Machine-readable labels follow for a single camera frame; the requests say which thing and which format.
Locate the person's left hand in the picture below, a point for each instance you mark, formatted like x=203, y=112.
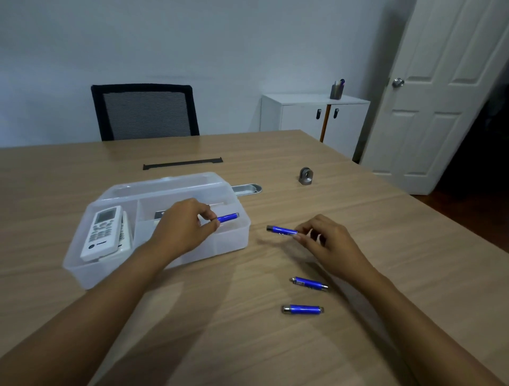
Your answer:
x=181, y=230

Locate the person's right hand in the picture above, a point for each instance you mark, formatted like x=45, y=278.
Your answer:
x=338, y=248

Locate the person's right thumb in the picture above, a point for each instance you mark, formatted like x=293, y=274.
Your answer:
x=307, y=240

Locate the person's left thumb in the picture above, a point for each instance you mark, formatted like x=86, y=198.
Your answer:
x=211, y=227

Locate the blue laser pointer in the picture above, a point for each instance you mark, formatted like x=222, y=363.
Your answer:
x=302, y=309
x=309, y=284
x=228, y=217
x=281, y=230

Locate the person's left forearm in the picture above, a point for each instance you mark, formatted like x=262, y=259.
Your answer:
x=87, y=318

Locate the person's right forearm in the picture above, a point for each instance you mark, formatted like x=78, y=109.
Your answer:
x=421, y=334

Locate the clear plastic organizer box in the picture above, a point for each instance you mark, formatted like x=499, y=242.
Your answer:
x=222, y=238

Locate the silver metal tray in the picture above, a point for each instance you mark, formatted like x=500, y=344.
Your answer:
x=247, y=189

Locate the black plastic strip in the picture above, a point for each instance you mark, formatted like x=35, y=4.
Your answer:
x=183, y=163

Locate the plain white remote control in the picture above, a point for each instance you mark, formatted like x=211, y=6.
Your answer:
x=126, y=234

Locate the white remote control with screen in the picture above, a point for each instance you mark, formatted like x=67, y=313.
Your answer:
x=101, y=232

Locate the white cabinet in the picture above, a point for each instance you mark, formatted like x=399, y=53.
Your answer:
x=298, y=115

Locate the black mesh office chair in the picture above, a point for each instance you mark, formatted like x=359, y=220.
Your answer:
x=147, y=113

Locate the grey pen cup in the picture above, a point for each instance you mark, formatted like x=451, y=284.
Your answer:
x=336, y=92

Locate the silver door knob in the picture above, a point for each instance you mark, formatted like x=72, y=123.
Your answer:
x=397, y=82

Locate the white panel door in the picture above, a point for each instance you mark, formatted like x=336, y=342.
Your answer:
x=437, y=99

